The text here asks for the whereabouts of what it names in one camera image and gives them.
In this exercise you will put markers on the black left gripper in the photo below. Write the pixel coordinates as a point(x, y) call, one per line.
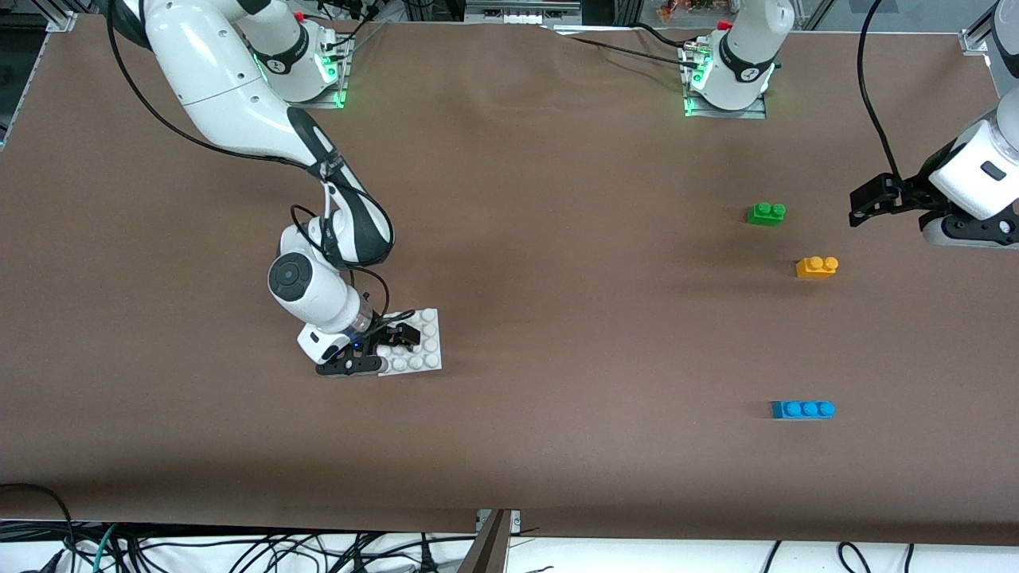
point(909, 196)

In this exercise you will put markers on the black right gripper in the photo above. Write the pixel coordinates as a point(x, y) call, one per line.
point(389, 331)

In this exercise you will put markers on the white studded base plate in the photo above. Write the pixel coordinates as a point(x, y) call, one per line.
point(426, 358)

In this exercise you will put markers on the yellow two-stud block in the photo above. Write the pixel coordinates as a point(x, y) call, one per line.
point(816, 269)

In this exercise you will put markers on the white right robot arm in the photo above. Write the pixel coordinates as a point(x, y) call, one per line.
point(223, 79)

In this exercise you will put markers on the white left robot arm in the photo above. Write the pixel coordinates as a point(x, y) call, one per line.
point(744, 87)

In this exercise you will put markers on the green two-stud block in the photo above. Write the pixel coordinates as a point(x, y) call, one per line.
point(766, 215)

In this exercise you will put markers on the blue three-stud block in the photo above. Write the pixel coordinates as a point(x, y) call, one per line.
point(802, 411)

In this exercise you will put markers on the brown table cover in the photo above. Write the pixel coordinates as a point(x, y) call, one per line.
point(509, 199)

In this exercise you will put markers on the silver power strip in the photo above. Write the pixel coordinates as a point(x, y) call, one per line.
point(517, 14)

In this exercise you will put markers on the aluminium frame profile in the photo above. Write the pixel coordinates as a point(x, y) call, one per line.
point(68, 17)
point(973, 40)

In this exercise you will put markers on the silver table edge bracket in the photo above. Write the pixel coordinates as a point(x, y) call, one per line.
point(481, 517)

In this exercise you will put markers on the brown metal post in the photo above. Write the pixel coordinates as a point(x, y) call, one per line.
point(489, 549)

